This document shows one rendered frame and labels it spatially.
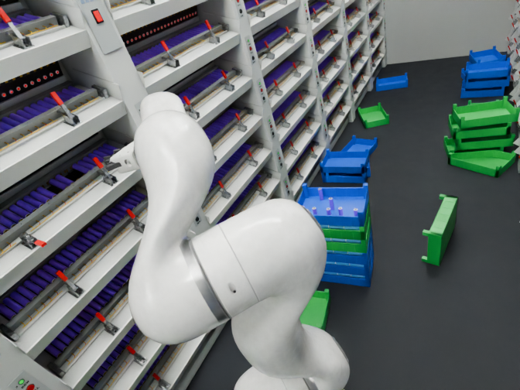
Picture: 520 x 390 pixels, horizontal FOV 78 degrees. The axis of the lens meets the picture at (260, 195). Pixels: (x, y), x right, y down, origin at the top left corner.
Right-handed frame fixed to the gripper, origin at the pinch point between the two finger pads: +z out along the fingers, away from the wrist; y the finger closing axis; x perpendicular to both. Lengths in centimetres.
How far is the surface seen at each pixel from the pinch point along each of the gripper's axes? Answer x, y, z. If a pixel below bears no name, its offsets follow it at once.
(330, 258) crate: -91, 50, -18
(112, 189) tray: -8.9, -2.3, 8.8
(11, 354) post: -25, -46, 11
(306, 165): -86, 127, 26
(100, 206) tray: -10.8, -8.0, 9.9
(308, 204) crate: -68, 61, -10
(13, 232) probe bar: -2.9, -27.4, 13.6
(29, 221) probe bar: -3.1, -23.2, 13.7
